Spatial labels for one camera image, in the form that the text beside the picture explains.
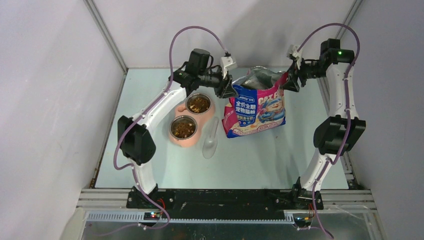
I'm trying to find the far steel bowl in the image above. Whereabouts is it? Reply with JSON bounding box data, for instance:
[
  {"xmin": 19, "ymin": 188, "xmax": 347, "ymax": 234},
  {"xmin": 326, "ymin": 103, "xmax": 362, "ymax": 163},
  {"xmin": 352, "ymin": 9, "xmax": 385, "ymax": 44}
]
[{"xmin": 185, "ymin": 93, "xmax": 212, "ymax": 115}]

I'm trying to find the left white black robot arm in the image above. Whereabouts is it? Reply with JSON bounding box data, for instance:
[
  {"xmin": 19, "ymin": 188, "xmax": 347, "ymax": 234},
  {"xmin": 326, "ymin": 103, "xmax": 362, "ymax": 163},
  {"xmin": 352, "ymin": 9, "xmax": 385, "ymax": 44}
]
[{"xmin": 115, "ymin": 48, "xmax": 237, "ymax": 208}]

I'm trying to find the brown kibble pet food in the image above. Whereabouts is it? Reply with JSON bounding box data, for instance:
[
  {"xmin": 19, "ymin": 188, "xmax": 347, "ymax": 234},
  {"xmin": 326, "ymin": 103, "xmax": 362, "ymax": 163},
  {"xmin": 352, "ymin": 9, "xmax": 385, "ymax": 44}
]
[{"xmin": 170, "ymin": 118, "xmax": 196, "ymax": 139}]

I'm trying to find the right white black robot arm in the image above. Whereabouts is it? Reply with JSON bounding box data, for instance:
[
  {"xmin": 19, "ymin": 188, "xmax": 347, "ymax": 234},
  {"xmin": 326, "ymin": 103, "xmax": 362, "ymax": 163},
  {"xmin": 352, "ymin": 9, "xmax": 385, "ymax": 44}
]
[{"xmin": 283, "ymin": 38, "xmax": 366, "ymax": 209}]

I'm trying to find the clear plastic scoop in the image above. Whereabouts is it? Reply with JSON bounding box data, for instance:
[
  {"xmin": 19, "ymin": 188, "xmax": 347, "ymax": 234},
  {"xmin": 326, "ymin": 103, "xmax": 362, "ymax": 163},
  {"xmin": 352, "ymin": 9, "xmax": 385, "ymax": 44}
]
[{"xmin": 202, "ymin": 116, "xmax": 220, "ymax": 159}]

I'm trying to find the left corner aluminium post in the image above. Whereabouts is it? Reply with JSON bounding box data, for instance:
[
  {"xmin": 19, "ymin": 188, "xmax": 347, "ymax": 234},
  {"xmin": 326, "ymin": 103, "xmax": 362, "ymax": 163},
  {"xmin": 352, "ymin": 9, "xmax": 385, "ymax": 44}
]
[{"xmin": 83, "ymin": 0, "xmax": 129, "ymax": 74}]

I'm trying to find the near steel bowl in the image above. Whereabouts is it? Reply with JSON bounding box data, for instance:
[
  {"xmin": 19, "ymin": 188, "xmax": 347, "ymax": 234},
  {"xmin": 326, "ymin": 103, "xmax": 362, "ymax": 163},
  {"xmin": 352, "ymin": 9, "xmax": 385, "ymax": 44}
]
[{"xmin": 169, "ymin": 115, "xmax": 198, "ymax": 140}]

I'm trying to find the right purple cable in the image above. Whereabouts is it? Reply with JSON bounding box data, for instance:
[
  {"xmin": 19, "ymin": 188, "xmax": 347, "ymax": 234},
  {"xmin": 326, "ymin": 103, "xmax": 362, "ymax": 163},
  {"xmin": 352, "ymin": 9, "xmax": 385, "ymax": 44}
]
[{"xmin": 296, "ymin": 23, "xmax": 361, "ymax": 239}]

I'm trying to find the controller board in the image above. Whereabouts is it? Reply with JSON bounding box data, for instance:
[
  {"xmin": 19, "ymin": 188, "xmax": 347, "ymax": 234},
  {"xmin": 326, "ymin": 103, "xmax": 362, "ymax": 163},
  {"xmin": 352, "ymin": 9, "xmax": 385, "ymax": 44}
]
[
  {"xmin": 143, "ymin": 212, "xmax": 162, "ymax": 221},
  {"xmin": 293, "ymin": 217, "xmax": 314, "ymax": 231}
]

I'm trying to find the corner aluminium post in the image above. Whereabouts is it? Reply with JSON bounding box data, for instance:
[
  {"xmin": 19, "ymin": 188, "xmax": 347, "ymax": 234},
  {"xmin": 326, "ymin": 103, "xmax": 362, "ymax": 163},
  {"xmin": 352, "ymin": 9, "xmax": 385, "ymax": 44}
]
[
  {"xmin": 83, "ymin": 0, "xmax": 129, "ymax": 74},
  {"xmin": 335, "ymin": 0, "xmax": 363, "ymax": 40}
]

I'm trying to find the aluminium front frame rail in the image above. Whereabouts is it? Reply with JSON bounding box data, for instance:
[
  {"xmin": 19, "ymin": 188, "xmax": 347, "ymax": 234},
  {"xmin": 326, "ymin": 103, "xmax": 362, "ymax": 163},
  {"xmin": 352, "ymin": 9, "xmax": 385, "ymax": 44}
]
[{"xmin": 77, "ymin": 188, "xmax": 378, "ymax": 224}]

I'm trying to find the steel bowl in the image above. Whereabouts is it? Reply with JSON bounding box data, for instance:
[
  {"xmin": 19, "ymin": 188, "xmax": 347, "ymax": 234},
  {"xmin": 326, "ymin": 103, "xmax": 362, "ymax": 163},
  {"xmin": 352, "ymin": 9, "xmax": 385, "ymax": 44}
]
[
  {"xmin": 169, "ymin": 115, "xmax": 198, "ymax": 140},
  {"xmin": 185, "ymin": 93, "xmax": 212, "ymax": 115}
]

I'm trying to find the right corner aluminium post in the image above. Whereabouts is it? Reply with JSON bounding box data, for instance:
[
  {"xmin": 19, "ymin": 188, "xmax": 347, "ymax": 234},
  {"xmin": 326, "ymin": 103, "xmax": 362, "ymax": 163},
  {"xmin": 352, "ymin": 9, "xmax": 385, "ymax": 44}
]
[{"xmin": 335, "ymin": 0, "xmax": 363, "ymax": 40}]

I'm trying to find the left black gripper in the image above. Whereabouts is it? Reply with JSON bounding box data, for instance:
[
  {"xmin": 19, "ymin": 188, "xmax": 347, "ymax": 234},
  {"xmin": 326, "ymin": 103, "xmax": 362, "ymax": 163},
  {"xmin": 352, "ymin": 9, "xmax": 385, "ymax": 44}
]
[{"xmin": 198, "ymin": 67, "xmax": 239, "ymax": 100}]

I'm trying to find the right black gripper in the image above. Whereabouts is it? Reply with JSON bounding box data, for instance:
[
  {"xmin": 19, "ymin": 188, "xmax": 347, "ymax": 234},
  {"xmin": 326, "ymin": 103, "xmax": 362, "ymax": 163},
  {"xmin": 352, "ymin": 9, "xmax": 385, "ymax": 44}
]
[{"xmin": 280, "ymin": 56, "xmax": 327, "ymax": 93}]

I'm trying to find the purple cable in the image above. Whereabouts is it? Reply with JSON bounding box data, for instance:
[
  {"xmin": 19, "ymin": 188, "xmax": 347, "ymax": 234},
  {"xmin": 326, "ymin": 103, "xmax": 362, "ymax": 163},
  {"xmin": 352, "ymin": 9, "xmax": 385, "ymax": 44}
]
[
  {"xmin": 113, "ymin": 25, "xmax": 231, "ymax": 231},
  {"xmin": 296, "ymin": 23, "xmax": 361, "ymax": 239}
]

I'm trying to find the left controller board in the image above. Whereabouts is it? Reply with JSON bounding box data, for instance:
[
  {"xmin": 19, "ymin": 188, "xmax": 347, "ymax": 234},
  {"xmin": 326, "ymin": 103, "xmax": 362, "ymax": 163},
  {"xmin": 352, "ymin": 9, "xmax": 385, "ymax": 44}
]
[{"xmin": 143, "ymin": 212, "xmax": 162, "ymax": 221}]

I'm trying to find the pink pet food bag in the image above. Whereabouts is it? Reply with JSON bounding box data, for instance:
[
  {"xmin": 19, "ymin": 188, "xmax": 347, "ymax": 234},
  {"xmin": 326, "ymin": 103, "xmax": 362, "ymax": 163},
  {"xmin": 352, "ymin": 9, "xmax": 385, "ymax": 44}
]
[{"xmin": 222, "ymin": 66, "xmax": 288, "ymax": 139}]

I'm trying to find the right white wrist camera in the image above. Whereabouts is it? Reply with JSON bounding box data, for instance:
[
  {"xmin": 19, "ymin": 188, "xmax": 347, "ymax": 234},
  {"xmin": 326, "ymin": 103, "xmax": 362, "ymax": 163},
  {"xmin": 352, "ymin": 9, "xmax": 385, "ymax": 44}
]
[{"xmin": 286, "ymin": 44, "xmax": 303, "ymax": 70}]

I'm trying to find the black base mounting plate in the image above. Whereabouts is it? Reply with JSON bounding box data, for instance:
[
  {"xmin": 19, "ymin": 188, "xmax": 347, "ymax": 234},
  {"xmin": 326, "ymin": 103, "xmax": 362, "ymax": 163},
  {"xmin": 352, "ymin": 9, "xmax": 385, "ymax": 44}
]
[{"xmin": 126, "ymin": 187, "xmax": 324, "ymax": 221}]

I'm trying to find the pink double bowl feeder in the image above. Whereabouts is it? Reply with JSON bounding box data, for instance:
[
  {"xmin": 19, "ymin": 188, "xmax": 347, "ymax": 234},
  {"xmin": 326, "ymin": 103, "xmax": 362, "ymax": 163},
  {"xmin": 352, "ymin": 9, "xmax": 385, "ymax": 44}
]
[{"xmin": 168, "ymin": 93, "xmax": 215, "ymax": 148}]

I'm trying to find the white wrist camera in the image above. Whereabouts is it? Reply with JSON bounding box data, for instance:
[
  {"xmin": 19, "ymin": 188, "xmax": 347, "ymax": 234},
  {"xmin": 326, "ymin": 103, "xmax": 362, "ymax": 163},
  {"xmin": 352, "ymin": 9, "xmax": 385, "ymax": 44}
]
[
  {"xmin": 286, "ymin": 44, "xmax": 303, "ymax": 70},
  {"xmin": 220, "ymin": 55, "xmax": 238, "ymax": 79}
]

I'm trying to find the right controller board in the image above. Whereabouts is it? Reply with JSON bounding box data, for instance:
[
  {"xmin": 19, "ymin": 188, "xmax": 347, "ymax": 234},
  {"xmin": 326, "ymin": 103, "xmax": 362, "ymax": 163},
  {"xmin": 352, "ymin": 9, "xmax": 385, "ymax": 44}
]
[{"xmin": 293, "ymin": 217, "xmax": 314, "ymax": 231}]

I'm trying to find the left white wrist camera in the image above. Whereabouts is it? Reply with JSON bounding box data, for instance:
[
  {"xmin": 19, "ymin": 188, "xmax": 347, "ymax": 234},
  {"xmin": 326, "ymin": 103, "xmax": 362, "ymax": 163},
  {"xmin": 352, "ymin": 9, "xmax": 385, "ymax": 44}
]
[{"xmin": 220, "ymin": 55, "xmax": 238, "ymax": 79}]

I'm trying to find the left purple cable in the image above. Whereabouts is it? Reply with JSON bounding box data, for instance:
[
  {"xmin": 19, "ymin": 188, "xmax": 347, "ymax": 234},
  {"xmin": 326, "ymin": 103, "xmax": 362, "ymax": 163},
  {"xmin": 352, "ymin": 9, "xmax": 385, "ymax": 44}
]
[{"xmin": 113, "ymin": 25, "xmax": 231, "ymax": 231}]

